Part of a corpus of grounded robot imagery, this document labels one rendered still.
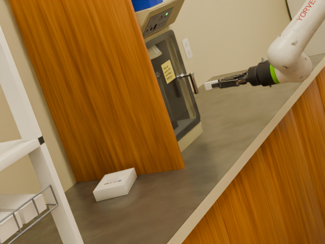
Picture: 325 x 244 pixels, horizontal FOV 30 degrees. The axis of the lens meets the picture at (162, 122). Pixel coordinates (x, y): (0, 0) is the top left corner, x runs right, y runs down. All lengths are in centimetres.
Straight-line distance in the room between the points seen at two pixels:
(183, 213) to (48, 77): 83
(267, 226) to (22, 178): 93
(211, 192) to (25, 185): 74
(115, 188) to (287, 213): 78
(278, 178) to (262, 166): 15
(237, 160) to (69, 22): 77
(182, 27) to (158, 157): 141
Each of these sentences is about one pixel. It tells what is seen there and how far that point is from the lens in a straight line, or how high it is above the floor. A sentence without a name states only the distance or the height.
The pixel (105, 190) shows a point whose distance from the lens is 213.
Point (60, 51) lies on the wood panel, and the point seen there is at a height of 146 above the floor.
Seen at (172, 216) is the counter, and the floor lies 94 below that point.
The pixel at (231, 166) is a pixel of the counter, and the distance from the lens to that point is 206.
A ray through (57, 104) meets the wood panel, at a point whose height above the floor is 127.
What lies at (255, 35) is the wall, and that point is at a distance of 446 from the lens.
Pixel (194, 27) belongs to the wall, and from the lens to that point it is 361.
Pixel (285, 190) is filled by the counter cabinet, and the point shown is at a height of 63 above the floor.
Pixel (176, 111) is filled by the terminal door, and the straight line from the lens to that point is 235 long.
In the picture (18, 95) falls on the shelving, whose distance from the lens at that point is 137.
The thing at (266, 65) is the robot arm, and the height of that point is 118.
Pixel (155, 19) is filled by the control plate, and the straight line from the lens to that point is 223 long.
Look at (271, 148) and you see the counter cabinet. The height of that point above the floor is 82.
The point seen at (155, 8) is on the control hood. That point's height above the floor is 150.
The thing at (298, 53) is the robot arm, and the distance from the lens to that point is 213.
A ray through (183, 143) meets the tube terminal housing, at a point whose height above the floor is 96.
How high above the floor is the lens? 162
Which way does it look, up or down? 13 degrees down
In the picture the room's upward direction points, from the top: 18 degrees counter-clockwise
